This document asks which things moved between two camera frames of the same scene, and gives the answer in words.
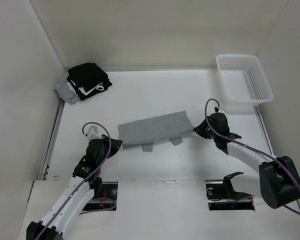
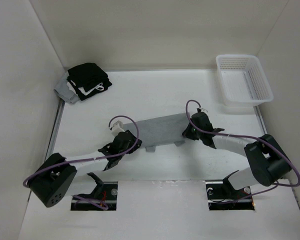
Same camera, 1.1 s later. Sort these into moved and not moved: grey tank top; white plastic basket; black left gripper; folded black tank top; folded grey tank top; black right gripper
Moved: black right gripper; black left gripper
Not moved: folded grey tank top; folded black tank top; grey tank top; white plastic basket
